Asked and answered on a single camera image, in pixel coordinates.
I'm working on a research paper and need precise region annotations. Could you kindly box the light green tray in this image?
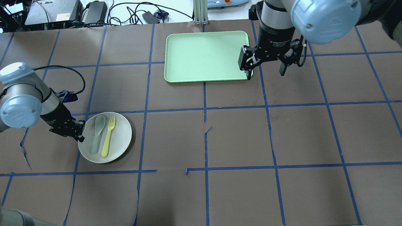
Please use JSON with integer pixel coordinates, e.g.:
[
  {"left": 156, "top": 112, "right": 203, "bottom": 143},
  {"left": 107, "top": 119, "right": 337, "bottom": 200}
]
[{"left": 164, "top": 30, "right": 249, "bottom": 83}]

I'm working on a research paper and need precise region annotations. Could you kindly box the pale green plastic spoon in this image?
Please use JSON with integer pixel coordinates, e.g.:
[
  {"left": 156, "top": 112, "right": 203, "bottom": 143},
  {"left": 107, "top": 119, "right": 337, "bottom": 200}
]
[{"left": 90, "top": 115, "right": 106, "bottom": 155}]

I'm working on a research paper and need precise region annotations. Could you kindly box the white round plate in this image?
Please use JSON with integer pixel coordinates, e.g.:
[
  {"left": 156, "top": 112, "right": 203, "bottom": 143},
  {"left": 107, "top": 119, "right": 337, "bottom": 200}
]
[{"left": 78, "top": 112, "right": 132, "bottom": 164}]

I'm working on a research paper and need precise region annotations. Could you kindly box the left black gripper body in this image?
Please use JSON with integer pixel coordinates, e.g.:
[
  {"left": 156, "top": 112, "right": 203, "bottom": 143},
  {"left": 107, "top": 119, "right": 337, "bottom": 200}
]
[{"left": 41, "top": 104, "right": 85, "bottom": 138}]

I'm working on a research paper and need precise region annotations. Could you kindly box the yellow plastic fork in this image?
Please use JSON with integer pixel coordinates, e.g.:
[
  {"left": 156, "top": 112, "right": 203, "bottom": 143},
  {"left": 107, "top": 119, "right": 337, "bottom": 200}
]
[{"left": 101, "top": 116, "right": 116, "bottom": 158}]

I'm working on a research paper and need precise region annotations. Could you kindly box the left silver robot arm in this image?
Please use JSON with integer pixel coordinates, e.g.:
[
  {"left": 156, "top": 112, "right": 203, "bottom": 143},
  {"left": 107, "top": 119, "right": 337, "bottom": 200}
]
[{"left": 0, "top": 62, "right": 86, "bottom": 142}]

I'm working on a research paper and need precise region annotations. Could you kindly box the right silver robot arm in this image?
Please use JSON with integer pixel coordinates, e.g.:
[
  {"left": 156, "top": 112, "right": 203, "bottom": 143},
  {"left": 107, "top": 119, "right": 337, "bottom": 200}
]
[{"left": 238, "top": 0, "right": 402, "bottom": 80}]

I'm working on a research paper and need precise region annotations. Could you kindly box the aluminium frame post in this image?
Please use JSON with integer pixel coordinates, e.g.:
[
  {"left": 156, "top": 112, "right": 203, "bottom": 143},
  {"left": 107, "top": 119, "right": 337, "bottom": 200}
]
[{"left": 193, "top": 0, "right": 209, "bottom": 25}]

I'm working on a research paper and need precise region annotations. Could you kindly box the black power adapter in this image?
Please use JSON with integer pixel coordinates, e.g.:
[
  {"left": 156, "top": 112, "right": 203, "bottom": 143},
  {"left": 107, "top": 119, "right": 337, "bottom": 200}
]
[{"left": 142, "top": 11, "right": 160, "bottom": 24}]

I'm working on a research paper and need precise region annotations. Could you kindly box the black computer box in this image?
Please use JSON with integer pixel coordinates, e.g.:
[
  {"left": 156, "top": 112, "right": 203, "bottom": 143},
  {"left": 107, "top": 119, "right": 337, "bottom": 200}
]
[{"left": 25, "top": 0, "right": 83, "bottom": 26}]

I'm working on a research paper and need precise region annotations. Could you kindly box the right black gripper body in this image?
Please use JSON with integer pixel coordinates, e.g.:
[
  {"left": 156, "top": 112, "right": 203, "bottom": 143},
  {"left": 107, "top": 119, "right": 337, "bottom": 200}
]
[{"left": 248, "top": 31, "right": 307, "bottom": 67}]

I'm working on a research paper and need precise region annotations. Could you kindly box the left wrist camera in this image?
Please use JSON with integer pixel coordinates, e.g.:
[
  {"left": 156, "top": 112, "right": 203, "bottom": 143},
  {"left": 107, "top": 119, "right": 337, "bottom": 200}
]
[{"left": 54, "top": 90, "right": 78, "bottom": 103}]

